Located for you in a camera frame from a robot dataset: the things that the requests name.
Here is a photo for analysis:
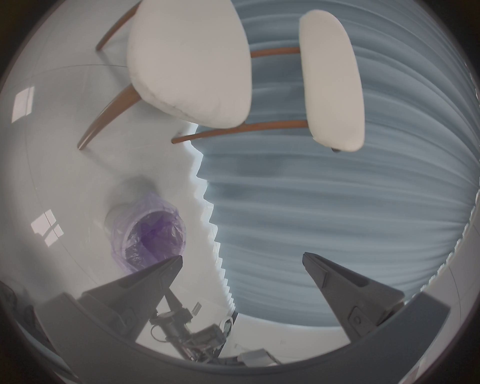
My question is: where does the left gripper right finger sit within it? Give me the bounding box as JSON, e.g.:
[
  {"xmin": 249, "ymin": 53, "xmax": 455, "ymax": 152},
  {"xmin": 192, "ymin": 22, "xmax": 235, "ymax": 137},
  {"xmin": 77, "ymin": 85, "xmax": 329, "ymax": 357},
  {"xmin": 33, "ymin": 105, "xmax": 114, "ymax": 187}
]
[{"xmin": 302, "ymin": 252, "xmax": 406, "ymax": 343}]

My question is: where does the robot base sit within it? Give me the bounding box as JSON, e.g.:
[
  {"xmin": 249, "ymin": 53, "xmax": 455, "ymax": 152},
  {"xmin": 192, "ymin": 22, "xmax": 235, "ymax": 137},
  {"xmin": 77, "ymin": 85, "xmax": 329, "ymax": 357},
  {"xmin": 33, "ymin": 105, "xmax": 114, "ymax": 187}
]
[{"xmin": 210, "ymin": 311, "xmax": 286, "ymax": 370}]

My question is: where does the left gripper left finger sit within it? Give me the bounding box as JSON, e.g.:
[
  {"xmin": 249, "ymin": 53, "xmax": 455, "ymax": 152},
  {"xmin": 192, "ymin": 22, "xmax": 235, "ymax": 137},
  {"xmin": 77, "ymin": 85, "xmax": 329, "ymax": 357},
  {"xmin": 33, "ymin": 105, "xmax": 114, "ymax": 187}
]
[{"xmin": 80, "ymin": 255, "xmax": 184, "ymax": 338}]

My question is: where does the purple plastic bag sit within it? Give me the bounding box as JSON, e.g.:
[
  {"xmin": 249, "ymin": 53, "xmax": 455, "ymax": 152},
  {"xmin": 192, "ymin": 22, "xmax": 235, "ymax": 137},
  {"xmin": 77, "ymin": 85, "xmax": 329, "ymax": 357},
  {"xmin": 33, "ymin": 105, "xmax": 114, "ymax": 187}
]
[{"xmin": 110, "ymin": 192, "xmax": 187, "ymax": 274}]

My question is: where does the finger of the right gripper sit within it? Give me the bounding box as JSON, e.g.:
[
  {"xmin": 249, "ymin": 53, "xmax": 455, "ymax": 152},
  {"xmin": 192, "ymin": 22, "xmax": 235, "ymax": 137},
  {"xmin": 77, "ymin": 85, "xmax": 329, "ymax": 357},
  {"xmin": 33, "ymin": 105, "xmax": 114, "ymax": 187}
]
[{"xmin": 166, "ymin": 287, "xmax": 187, "ymax": 315}]

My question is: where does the white cushioned wooden chair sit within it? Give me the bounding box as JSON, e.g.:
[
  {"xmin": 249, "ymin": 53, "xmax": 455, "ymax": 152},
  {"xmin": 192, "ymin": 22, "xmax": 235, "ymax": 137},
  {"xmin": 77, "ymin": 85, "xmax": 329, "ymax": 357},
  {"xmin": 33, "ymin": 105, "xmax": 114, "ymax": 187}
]
[{"xmin": 77, "ymin": 0, "xmax": 366, "ymax": 152}]

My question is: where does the white trash bin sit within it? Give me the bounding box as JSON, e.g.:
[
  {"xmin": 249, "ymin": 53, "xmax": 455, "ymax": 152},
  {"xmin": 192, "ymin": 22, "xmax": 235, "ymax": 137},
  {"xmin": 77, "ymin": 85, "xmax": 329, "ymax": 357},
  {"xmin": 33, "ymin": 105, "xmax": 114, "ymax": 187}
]
[{"xmin": 104, "ymin": 202, "xmax": 181, "ymax": 271}]

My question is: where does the pale blue curtain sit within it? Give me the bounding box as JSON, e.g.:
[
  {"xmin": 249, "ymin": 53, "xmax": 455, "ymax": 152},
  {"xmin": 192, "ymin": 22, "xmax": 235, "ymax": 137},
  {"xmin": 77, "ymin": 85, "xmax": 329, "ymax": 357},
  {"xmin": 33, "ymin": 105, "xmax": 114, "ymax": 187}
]
[{"xmin": 170, "ymin": 0, "xmax": 480, "ymax": 332}]

